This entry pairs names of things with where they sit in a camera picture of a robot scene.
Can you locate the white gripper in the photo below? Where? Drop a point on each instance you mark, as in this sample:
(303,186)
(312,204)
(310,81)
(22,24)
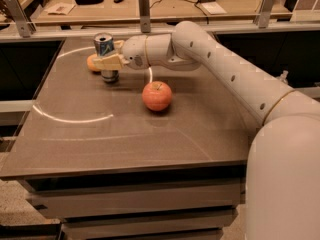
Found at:
(134,55)

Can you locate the blue silver Red Bull can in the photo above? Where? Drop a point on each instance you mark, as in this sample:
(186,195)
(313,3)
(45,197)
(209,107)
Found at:
(104,46)

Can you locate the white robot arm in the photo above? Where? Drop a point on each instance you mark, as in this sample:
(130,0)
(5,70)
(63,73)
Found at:
(283,168)

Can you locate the orange fruit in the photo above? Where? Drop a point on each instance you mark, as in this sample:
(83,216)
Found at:
(90,63)

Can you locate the red apple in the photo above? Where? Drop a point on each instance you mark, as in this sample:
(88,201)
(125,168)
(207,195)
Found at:
(157,96)

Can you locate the black cloth object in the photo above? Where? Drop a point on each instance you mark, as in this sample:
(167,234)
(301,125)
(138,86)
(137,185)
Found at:
(88,2)

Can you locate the tan paper envelope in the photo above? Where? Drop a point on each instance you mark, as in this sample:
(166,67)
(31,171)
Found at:
(60,9)

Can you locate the wooden background table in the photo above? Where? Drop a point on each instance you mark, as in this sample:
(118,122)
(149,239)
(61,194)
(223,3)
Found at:
(161,10)

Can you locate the white paper sheet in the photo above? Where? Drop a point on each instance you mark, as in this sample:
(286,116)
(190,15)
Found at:
(213,8)

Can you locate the clear plastic bottle right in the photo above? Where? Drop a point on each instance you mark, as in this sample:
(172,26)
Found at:
(283,77)

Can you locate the grey drawer cabinet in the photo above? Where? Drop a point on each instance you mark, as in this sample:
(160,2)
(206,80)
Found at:
(178,204)

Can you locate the middle metal bracket post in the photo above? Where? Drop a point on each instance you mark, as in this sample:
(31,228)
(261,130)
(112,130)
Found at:
(144,15)

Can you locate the metal bracket post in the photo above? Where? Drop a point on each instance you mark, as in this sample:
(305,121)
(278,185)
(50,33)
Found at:
(144,15)
(24,24)
(264,13)

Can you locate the left metal bracket post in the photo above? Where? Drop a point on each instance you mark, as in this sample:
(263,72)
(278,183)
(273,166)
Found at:
(24,24)

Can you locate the right metal bracket post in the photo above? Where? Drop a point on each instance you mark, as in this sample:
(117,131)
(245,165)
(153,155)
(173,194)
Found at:
(264,13)

